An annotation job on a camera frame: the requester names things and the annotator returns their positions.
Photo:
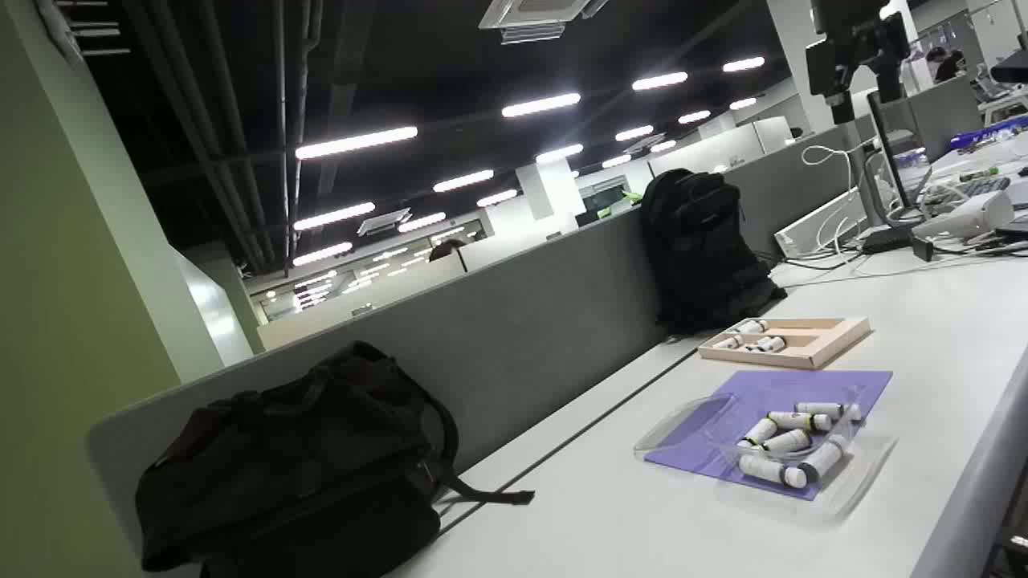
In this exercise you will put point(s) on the small white-labelled bottle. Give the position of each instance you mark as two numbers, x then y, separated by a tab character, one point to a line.
824	461
826	408
799	419
792	441
760	431
770	469

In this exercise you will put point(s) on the clear plastic clamshell container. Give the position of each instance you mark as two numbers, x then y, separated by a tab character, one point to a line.
859	485

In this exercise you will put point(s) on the grey desk partition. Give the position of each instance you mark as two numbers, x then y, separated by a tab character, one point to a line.
787	170
536	323

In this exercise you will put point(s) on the fluorescent ceiling light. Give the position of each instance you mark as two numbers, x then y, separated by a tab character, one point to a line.
744	66
694	116
422	223
496	198
336	217
560	152
358	142
463	179
324	253
659	80
540	104
633	133

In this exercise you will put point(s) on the black backpack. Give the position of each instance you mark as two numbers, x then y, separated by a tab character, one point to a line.
694	251

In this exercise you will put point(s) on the purple mat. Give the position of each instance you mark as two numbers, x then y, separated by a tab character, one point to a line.
774	385

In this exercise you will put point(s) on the ceiling air conditioner cassette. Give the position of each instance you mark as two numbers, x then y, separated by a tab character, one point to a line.
536	12

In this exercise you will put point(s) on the black duffel bag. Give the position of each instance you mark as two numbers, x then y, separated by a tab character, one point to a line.
300	469

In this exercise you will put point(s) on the wooden tray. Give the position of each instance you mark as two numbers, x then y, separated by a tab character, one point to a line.
820	344

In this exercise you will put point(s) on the white keyboard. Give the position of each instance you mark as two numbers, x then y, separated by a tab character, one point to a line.
820	225

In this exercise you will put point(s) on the black computer monitor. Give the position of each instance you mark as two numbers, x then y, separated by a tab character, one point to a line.
890	161

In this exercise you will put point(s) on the white desktop device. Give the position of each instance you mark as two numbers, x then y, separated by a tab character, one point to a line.
968	217

